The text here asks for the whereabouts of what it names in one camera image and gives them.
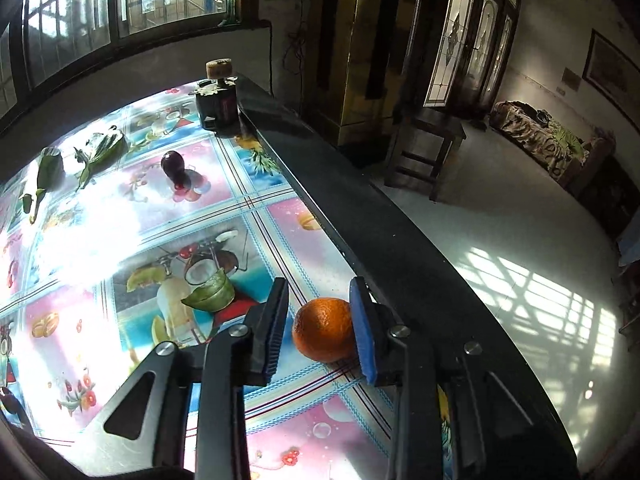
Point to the bunch of green leaves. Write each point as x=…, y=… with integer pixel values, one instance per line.
x=100, y=152

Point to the wooden cabinet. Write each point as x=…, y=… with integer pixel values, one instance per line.
x=360, y=60

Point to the barred window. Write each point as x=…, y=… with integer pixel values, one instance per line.
x=75, y=10

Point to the fruit print tablecloth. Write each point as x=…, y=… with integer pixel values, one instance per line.
x=310, y=410

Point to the patterned sofa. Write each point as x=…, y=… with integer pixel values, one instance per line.
x=550, y=140

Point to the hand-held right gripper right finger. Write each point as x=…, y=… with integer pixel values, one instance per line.
x=362, y=330

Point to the large green leaf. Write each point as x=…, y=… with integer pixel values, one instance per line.
x=45, y=175

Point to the framed wall picture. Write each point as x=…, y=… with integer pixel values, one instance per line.
x=612, y=72

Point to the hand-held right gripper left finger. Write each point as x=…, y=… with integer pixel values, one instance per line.
x=272, y=340

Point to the dark red plum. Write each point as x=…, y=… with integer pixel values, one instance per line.
x=172, y=162

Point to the orange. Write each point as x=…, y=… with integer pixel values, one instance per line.
x=320, y=327

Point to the dark table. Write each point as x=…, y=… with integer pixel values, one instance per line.
x=400, y=260

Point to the wooden stool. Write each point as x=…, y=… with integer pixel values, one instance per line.
x=435, y=125

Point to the dark bottle with cork stopper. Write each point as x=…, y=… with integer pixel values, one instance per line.
x=215, y=105

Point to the small wall plaque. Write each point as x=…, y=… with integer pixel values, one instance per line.
x=571, y=79

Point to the stained glass doors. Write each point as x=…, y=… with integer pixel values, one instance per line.
x=457, y=35

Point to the green bottle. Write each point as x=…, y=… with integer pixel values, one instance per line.
x=230, y=7

